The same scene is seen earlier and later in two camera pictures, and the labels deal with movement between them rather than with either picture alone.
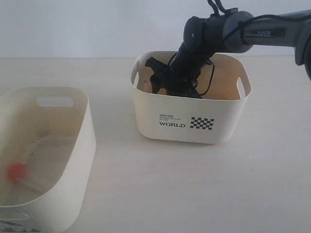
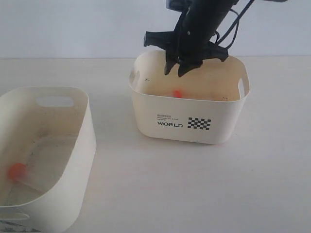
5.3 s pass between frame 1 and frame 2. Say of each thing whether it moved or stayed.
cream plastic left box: stayed
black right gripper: moved
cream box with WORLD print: stayed
